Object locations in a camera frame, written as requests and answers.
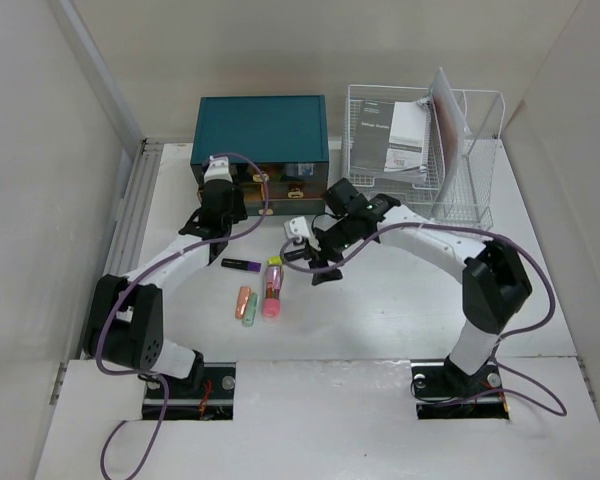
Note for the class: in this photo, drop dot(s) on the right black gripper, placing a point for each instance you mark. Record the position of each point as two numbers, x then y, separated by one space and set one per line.
324 252

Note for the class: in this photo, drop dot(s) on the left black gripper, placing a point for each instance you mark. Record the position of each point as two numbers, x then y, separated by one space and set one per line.
238 215

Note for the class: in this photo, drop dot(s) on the pink glue stick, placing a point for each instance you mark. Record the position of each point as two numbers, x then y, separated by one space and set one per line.
273 279

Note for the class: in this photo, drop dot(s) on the black purple marker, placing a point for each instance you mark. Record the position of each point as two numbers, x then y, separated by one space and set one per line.
241 265

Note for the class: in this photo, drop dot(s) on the orange highlighter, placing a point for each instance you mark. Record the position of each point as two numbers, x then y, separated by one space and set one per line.
242 301

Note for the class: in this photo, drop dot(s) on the green highlighter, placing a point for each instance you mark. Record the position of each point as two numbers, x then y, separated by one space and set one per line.
250 310

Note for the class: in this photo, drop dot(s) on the grey setup guide booklet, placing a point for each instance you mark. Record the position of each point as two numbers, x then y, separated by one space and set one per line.
391 140

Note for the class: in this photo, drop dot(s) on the clear mesh zip pouch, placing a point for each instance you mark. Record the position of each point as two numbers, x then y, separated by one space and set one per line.
452 128

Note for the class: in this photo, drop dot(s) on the blue cleaning gel jar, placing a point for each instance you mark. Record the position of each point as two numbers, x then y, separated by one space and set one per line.
305 169

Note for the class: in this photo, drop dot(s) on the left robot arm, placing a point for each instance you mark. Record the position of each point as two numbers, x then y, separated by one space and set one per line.
135 339

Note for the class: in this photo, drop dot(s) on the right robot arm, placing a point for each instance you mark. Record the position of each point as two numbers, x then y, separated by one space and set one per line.
494 282

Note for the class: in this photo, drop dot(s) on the black yellow highlighter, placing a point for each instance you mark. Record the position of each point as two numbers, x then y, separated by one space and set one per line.
288 257

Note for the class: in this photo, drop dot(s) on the teal drawer organizer box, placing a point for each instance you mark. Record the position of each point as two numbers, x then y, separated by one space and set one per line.
266 137

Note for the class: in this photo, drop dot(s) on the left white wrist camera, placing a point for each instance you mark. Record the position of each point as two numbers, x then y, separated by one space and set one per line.
218 168

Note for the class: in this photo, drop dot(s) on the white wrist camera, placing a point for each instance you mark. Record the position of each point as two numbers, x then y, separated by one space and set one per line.
298 229
218 168

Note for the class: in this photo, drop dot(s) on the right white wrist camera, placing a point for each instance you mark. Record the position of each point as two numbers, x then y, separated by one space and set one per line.
298 229

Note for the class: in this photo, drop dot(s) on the aluminium frame rail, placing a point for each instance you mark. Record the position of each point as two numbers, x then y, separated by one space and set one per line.
120 248

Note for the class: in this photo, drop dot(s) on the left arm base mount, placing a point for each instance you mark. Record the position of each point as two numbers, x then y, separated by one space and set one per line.
213 400

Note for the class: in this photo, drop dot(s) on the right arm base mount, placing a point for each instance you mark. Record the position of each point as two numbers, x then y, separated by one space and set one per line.
443 392

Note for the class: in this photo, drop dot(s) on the white wire file rack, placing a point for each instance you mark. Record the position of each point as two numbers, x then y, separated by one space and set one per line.
461 198

